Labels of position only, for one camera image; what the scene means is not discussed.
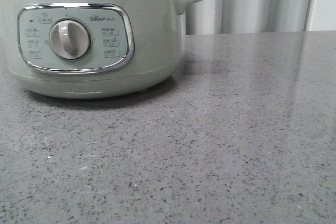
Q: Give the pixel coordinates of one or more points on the light green electric pot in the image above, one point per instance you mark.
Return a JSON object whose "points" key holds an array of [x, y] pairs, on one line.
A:
{"points": [[85, 49]]}

